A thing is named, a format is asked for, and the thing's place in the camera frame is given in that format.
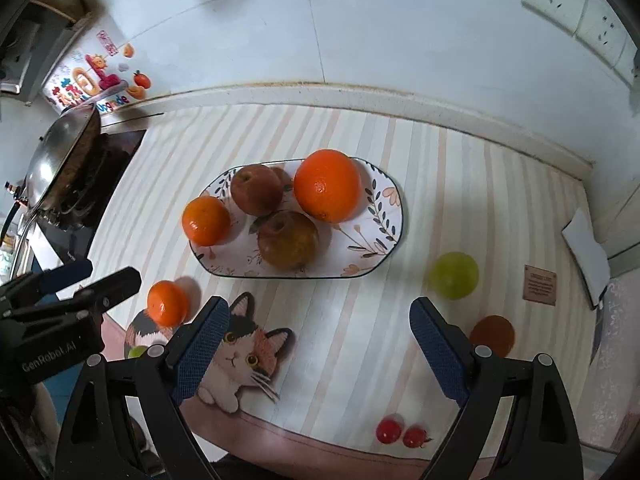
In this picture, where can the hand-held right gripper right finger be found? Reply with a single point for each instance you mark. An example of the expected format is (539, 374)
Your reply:
(440, 350)

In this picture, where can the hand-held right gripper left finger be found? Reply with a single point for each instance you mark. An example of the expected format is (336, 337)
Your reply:
(200, 355)

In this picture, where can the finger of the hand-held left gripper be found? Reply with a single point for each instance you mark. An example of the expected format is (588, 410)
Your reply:
(67, 271)
(115, 285)

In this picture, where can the dark reddish orange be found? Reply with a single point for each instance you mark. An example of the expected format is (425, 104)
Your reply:
(492, 332)

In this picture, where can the small orange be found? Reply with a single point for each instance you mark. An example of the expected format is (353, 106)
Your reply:
(205, 221)
(167, 302)

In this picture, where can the green apple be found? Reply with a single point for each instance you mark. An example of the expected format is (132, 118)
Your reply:
(136, 352)
(455, 276)

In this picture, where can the cherry tomato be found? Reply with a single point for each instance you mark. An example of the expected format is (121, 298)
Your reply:
(389, 430)
(415, 436)

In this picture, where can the floral ceramic plate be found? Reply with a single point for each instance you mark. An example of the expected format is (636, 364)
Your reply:
(370, 230)

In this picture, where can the person's left forearm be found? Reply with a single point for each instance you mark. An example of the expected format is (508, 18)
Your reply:
(47, 405)

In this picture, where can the striped cat print mat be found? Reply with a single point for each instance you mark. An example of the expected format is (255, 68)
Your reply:
(350, 335)

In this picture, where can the steel wok with lid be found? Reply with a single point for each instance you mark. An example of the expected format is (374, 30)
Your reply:
(50, 155)

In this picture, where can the black gas stove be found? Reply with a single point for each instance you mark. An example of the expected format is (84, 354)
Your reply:
(117, 157)

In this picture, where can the brownish apple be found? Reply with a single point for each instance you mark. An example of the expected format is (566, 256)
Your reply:
(287, 240)

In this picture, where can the red apple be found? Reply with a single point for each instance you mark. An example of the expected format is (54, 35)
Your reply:
(255, 190)

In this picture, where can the white folded cloth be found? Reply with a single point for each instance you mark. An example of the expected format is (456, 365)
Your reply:
(585, 255)

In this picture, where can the large orange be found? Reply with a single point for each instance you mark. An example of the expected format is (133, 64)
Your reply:
(327, 185)

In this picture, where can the grey range hood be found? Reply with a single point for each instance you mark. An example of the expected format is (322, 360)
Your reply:
(40, 55)

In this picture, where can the colourful wall stickers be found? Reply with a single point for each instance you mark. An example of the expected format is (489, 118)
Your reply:
(95, 77)

